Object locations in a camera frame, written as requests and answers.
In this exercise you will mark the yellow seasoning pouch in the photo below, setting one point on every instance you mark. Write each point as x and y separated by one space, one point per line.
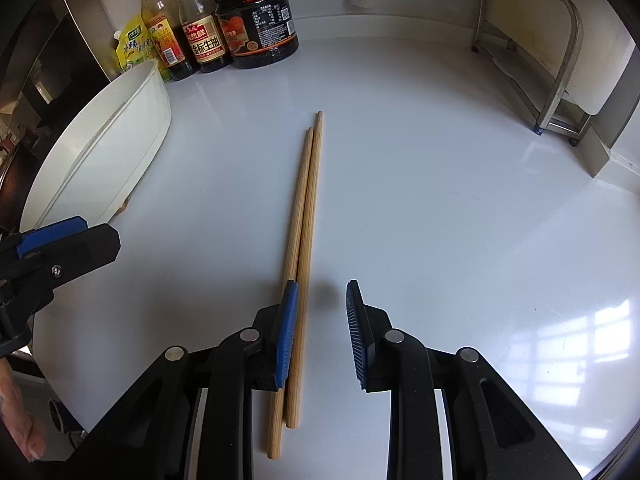
133 44

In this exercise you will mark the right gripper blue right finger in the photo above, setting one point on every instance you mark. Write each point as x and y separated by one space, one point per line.
373 353

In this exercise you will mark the wooden chopstick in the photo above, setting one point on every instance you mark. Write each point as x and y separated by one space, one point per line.
274 433
294 392

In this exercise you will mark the yellow-cap vinegar bottle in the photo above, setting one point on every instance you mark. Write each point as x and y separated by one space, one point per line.
161 18

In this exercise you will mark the round white tray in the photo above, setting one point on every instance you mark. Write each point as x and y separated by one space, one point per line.
101 156

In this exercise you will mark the yellow-cap soy sauce bottle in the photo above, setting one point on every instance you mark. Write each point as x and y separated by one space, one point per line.
199 24

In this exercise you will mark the large dark soy sauce jug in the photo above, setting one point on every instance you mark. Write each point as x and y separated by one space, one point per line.
258 32

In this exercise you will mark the red pot with lid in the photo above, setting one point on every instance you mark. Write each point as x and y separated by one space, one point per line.
17 176

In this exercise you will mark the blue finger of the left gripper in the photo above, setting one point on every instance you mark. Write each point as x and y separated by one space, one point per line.
79 254
47 234

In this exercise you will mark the steel cutting board rack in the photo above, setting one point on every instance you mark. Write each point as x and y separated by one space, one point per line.
543 95

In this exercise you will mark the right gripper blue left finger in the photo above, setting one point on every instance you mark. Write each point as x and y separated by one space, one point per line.
276 326

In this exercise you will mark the white cutting board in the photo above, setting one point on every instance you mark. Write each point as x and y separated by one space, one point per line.
542 29

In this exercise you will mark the person's left hand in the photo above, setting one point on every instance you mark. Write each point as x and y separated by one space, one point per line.
27 431

